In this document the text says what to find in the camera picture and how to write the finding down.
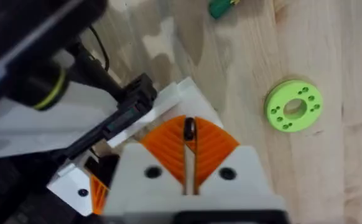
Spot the black cable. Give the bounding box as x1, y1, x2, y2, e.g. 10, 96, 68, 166
88, 26, 111, 72

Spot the green disc with holes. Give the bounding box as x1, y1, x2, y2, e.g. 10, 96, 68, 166
263, 79, 324, 133

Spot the green toy vegetable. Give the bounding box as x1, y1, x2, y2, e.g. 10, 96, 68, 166
208, 0, 241, 20

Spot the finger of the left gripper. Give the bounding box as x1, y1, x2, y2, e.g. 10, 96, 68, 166
107, 77, 225, 149
46, 154, 120, 216

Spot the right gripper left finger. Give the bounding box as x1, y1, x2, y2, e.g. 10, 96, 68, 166
106, 114, 192, 202

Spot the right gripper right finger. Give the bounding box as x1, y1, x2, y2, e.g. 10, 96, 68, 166
193, 116, 277, 197

